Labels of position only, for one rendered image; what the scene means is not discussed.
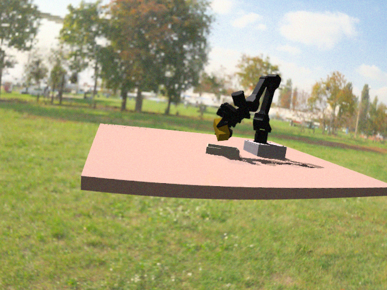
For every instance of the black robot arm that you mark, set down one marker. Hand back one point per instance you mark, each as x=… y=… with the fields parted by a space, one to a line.
x=251 y=104

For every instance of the yellow square cup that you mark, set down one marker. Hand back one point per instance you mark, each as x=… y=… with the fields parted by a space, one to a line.
x=222 y=133

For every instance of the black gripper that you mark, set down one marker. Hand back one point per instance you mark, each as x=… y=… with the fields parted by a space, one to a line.
x=230 y=118

